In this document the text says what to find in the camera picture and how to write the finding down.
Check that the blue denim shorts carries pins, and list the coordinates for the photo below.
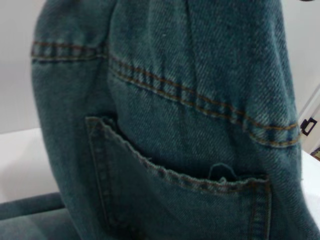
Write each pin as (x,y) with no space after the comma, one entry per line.
(175,125)

